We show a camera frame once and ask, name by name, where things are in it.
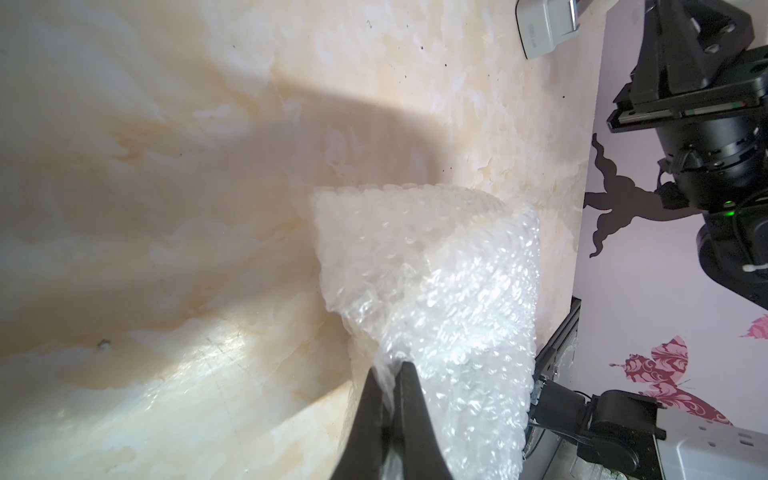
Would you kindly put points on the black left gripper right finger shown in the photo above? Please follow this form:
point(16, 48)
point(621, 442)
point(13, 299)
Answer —
point(413, 434)

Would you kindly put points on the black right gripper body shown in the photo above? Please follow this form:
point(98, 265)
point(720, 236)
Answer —
point(702, 87)

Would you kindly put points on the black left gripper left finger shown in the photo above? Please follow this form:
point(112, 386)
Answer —
point(362, 456)

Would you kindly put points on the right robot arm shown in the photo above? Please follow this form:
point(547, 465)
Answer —
point(664, 433)

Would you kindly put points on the grey tape dispenser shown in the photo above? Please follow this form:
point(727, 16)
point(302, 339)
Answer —
point(545, 24)

